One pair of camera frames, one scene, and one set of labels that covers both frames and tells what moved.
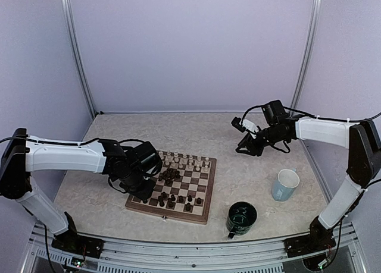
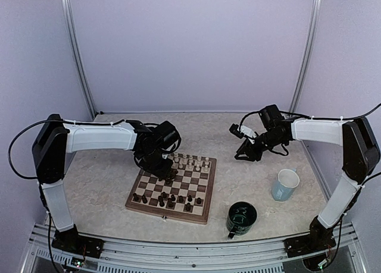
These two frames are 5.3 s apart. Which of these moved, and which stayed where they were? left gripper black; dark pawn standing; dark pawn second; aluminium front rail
Moved: left gripper black
Stayed: dark pawn second; dark pawn standing; aluminium front rail
